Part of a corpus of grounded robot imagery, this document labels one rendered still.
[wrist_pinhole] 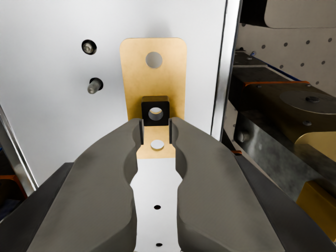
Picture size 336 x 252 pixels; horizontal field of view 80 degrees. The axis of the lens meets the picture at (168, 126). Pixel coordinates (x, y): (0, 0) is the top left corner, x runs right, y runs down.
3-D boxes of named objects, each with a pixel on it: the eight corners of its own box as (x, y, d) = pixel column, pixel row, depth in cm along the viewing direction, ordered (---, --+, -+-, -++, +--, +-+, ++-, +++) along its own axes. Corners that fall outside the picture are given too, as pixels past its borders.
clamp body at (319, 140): (250, 76, 49) (399, 184, 19) (202, 77, 49) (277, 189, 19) (256, 47, 46) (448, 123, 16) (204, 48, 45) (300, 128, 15)
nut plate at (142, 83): (182, 155, 16) (184, 165, 15) (133, 157, 15) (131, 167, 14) (186, 37, 11) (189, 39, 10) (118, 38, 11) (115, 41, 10)
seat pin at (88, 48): (99, 48, 17) (92, 54, 15) (90, 48, 17) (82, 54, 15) (98, 39, 17) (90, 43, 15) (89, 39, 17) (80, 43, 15)
